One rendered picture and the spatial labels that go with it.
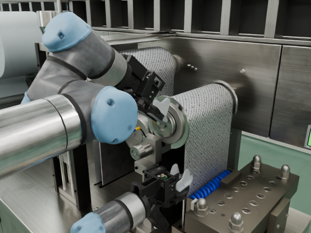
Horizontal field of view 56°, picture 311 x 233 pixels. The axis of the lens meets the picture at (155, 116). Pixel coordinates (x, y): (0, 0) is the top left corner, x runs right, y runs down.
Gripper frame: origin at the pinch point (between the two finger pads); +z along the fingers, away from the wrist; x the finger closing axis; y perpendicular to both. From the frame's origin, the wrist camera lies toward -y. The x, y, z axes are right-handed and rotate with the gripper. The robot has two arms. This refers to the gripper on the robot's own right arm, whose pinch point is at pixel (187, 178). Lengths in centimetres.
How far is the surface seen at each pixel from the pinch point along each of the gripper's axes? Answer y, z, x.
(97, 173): -14.8, -1.4, 41.2
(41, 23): 39, 2, 77
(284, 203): -7.0, 17.4, -21.4
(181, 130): 15.5, -3.1, 0.6
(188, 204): -6.8, -1.5, -1.7
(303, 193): -109, 192, 11
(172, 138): 12.4, -3.1, 3.2
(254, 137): -104, 263, 91
